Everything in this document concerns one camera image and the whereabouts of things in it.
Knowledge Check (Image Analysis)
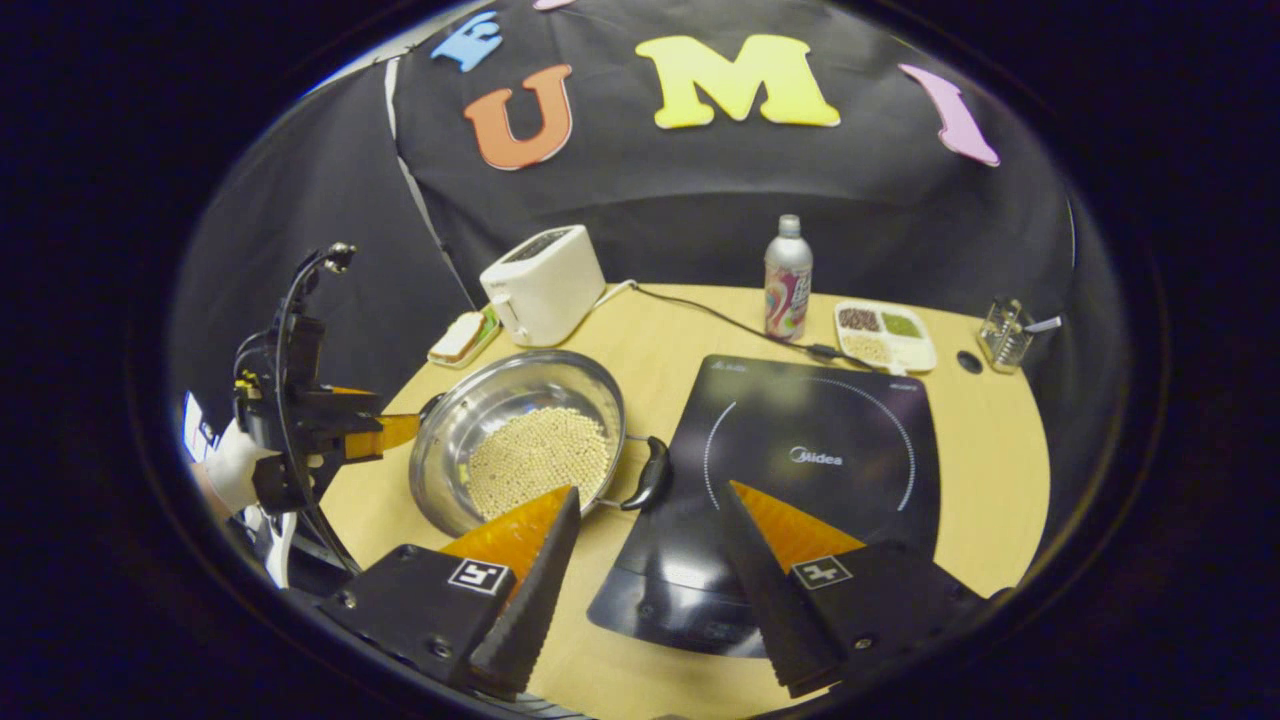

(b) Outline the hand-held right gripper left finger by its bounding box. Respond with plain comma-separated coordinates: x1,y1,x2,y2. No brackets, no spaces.
318,485,583,701

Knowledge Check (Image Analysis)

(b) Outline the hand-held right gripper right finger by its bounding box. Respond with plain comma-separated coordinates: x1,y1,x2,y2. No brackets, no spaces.
718,480,986,699

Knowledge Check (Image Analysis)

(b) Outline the steel pot with black handles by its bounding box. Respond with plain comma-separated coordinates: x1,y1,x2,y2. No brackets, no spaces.
408,348,673,539

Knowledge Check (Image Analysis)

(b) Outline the pile of soybeans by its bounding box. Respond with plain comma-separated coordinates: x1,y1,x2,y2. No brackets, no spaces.
467,406,613,521

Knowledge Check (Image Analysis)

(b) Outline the black induction cooktop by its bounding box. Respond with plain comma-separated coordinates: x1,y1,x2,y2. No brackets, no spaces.
587,354,943,659

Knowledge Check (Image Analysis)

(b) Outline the bright blue-white screen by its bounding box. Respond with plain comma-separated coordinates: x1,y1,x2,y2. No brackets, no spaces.
183,395,221,463

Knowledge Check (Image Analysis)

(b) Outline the bread slice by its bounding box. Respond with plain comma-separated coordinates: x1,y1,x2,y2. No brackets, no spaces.
432,312,486,363

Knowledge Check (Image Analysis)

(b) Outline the small green plate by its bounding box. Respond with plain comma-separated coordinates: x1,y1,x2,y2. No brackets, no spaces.
428,308,502,369

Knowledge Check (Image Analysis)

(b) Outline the white toaster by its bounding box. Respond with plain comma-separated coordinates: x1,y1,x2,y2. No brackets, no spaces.
479,225,608,348

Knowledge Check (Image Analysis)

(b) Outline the white divided bean tray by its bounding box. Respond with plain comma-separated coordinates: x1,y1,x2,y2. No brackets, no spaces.
833,300,938,376

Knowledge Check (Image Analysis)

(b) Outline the silver drink bottle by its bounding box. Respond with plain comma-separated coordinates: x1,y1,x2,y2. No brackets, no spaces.
763,214,814,343

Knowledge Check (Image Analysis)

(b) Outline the clear utensil holder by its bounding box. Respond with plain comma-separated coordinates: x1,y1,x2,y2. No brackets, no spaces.
978,298,1036,374

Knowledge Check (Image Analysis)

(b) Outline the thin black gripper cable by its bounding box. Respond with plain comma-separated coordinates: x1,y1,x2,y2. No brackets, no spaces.
273,243,361,576

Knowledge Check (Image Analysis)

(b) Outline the black power cable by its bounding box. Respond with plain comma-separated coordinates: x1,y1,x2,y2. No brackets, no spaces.
635,284,873,367

